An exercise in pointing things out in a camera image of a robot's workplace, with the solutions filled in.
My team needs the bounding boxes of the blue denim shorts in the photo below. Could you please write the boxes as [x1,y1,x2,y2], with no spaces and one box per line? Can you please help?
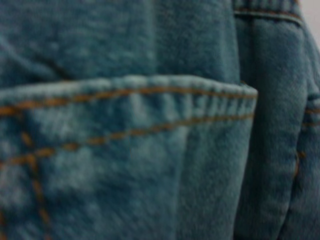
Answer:
[0,0,320,240]

